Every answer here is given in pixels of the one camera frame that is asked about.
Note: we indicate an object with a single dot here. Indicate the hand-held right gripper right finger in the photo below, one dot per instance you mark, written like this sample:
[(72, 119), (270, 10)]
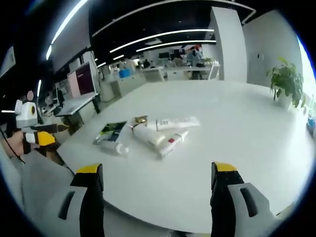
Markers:
[(237, 202)]

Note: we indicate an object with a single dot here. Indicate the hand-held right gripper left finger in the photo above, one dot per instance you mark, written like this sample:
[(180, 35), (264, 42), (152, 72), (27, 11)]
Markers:
[(74, 202)]

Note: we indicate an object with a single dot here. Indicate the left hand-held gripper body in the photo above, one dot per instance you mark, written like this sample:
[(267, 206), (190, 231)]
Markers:
[(26, 112)]

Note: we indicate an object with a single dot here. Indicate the green black skincare tube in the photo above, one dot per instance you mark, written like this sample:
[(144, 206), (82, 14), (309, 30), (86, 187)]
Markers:
[(111, 133)]

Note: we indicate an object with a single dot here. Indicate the white red label skincare tube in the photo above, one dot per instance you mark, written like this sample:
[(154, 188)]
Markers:
[(173, 141)]

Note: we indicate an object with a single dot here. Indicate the gold capped skincare bottle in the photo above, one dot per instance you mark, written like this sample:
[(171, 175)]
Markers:
[(140, 120)]

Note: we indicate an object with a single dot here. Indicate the long white skincare tube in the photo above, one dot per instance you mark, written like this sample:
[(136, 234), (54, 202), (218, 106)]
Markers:
[(177, 122)]

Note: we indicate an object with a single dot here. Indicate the white pearly skincare bottle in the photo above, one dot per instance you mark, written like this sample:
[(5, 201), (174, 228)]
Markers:
[(150, 137)]

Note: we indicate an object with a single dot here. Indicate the person's left hand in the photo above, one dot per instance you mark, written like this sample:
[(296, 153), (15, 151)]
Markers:
[(15, 146)]

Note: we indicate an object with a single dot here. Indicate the white office desk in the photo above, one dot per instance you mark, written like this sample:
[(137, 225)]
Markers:
[(74, 106)]

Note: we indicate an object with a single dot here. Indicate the person's grey clothing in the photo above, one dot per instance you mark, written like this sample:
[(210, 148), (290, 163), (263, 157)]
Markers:
[(32, 182)]

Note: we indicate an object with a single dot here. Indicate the large display screen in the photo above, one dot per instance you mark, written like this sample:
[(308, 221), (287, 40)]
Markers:
[(84, 79)]

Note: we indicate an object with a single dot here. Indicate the blue box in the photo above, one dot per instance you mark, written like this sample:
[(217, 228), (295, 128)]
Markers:
[(127, 73)]

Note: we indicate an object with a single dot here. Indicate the ceiling light strip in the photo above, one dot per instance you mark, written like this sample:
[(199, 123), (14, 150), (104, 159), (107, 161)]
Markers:
[(160, 37), (175, 45), (67, 21)]

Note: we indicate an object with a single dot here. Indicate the green potted plant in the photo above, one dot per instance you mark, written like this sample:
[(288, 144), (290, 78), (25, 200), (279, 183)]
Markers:
[(287, 79)]

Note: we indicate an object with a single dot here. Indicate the white counter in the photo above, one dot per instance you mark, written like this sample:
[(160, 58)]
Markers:
[(180, 72)]

